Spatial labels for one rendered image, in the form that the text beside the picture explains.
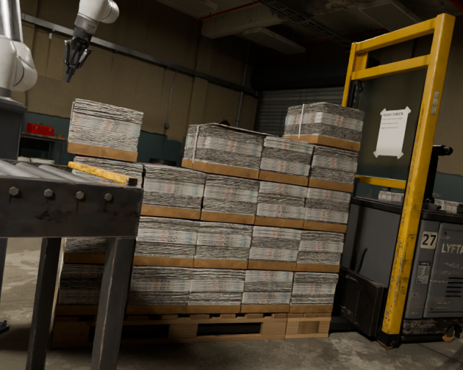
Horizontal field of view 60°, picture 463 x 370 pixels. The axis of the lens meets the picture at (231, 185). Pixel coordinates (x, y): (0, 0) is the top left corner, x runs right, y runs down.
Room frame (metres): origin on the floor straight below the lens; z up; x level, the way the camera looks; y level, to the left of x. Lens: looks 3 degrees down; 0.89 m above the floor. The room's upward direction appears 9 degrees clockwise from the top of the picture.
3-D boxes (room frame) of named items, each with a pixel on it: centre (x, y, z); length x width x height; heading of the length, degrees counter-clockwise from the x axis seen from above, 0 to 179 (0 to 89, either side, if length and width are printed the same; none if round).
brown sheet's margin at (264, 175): (2.22, -0.19, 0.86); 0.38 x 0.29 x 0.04; 22
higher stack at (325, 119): (2.34, -0.47, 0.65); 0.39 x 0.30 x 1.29; 23
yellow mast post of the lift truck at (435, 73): (2.21, -1.00, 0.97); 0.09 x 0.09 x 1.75; 23
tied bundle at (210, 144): (2.10, 0.08, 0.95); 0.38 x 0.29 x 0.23; 25
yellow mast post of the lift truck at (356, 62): (2.81, -0.74, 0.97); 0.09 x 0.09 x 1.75; 23
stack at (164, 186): (2.05, 0.20, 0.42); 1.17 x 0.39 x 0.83; 113
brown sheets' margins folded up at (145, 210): (2.05, 0.20, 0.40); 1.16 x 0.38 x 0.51; 113
